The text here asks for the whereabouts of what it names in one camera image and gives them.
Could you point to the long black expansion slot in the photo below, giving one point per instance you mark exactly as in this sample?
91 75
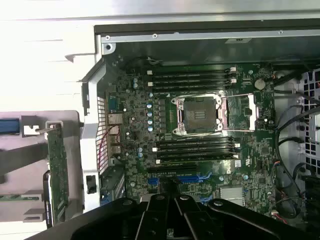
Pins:
172 169

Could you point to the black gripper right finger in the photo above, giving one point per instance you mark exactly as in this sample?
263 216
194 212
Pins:
225 213

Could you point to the green motherboard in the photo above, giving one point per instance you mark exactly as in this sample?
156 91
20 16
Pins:
140 120

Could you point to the blue expansion slot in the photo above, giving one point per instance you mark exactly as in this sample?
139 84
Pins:
190 180

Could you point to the silver finned heat sink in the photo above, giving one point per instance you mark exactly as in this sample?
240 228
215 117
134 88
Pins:
231 196

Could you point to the silver CPU socket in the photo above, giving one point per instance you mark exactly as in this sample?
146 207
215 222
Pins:
197 115

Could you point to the round coin battery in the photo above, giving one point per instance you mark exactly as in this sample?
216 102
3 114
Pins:
260 84

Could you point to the hard disk blue carrier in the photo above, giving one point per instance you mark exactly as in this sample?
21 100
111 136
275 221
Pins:
8 126

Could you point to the grey open PC case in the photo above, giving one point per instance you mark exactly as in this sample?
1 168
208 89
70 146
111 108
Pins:
90 150

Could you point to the perforated metal drive cage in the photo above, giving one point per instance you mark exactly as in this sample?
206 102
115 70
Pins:
312 112

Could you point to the black RAM slot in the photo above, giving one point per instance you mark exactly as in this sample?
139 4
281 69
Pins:
190 72
190 83
195 153
190 88
190 77
195 141
195 160
195 147

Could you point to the grey plastic parts rack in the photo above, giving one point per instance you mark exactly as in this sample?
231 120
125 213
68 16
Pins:
75 150

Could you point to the green RAM stick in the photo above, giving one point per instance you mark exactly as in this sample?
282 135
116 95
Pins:
15 197

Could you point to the metal socket cover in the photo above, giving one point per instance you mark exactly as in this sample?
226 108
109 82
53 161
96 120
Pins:
252 112

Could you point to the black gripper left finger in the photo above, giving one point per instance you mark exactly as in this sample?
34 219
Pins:
105 218

